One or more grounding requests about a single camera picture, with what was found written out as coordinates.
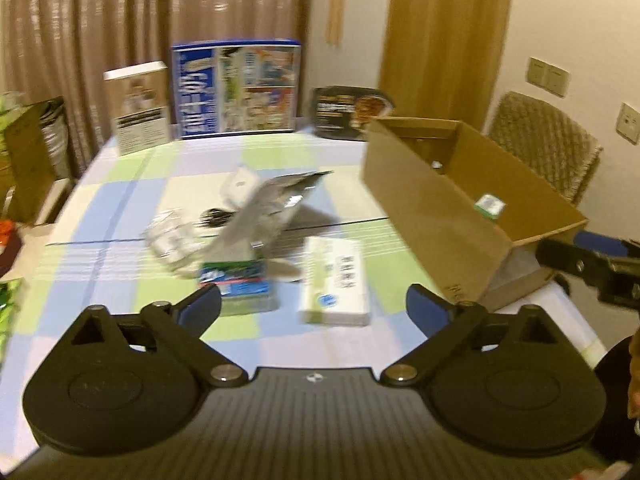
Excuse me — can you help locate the double wall switch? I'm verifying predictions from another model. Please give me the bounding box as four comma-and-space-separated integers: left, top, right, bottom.
526, 57, 571, 97

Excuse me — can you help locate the silver bag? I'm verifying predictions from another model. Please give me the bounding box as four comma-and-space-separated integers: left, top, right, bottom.
40, 100, 68, 181

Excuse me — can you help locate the brown cardboard box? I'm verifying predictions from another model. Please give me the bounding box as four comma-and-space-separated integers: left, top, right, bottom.
361, 116, 590, 313

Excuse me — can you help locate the checked cloth desktop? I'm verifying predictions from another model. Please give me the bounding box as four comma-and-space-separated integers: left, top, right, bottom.
0, 125, 608, 463

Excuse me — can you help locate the green tissue pack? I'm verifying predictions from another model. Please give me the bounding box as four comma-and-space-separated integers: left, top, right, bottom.
0, 280, 23, 356

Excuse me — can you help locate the white and brown carton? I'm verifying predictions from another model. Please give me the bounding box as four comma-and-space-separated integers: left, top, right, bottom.
103, 61, 172, 156

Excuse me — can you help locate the brown sheer curtain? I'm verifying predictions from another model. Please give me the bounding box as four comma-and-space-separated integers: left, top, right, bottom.
0, 0, 316, 181

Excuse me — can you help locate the black food tray package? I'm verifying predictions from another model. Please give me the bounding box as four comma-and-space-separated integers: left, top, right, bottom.
309, 85, 396, 141

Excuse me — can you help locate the clear plastic package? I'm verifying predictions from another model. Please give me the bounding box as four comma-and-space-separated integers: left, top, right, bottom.
145, 207, 211, 278

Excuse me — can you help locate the open brown storage carton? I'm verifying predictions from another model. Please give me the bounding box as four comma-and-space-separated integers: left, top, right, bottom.
4, 97, 68, 223

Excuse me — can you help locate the white flat board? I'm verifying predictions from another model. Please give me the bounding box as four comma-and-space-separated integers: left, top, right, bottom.
35, 177, 76, 226

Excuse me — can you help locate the wall socket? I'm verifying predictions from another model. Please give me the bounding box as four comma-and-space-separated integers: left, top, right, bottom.
616, 102, 640, 145

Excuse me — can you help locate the gold curtain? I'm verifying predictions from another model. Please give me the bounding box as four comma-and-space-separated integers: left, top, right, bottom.
377, 0, 516, 133

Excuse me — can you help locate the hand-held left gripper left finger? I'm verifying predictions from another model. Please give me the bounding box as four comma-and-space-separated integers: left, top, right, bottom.
70, 282, 248, 389

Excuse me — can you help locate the stack of green packets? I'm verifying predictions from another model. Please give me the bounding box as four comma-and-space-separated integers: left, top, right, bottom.
0, 91, 26, 156

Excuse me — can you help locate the black cable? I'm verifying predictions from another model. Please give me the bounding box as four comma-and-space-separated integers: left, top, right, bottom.
197, 207, 236, 228

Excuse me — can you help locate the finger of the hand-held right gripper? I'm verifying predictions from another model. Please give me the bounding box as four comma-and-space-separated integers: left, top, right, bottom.
536, 237, 640, 307
574, 231, 640, 261

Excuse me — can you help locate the small green item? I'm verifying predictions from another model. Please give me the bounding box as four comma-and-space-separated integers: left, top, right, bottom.
475, 194, 506, 218

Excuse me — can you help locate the green and blue pack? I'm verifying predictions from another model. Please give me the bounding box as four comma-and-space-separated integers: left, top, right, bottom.
197, 259, 278, 316

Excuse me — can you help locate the white power adapter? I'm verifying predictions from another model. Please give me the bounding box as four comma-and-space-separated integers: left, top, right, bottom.
220, 165, 261, 211

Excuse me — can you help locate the wooden wall strip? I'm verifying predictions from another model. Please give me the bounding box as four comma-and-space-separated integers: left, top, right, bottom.
325, 0, 347, 47

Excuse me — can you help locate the dark red tray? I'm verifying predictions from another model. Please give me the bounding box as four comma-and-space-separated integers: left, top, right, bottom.
0, 232, 23, 278

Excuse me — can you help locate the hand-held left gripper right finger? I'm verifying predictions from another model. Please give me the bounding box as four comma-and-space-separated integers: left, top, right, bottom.
380, 282, 561, 389

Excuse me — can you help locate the silver foil pouch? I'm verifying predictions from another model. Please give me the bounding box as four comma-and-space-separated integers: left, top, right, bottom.
212, 170, 335, 261

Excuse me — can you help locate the large blue printed carton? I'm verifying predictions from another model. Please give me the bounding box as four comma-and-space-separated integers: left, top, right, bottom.
171, 38, 302, 140

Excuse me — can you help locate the wide white box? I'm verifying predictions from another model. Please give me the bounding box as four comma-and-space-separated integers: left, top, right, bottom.
299, 236, 372, 327

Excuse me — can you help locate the person's right forearm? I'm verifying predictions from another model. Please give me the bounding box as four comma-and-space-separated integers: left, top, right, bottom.
627, 332, 640, 423

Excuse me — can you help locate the person's dark clothing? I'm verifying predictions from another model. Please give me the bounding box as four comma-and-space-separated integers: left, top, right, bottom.
590, 330, 640, 466

